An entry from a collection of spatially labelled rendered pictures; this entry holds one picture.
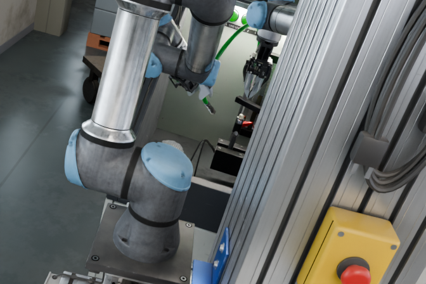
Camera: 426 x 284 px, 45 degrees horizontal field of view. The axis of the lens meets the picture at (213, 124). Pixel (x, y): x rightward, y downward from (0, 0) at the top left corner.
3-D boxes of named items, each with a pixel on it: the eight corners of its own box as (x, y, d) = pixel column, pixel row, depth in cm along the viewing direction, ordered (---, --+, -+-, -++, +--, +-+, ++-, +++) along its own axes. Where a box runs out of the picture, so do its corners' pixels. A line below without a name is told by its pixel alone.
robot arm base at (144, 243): (175, 270, 111) (186, 234, 107) (106, 254, 109) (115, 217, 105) (180, 228, 124) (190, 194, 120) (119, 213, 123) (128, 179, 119)
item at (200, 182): (116, 202, 169) (127, 161, 162) (120, 195, 173) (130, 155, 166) (296, 258, 168) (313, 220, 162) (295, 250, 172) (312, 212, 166)
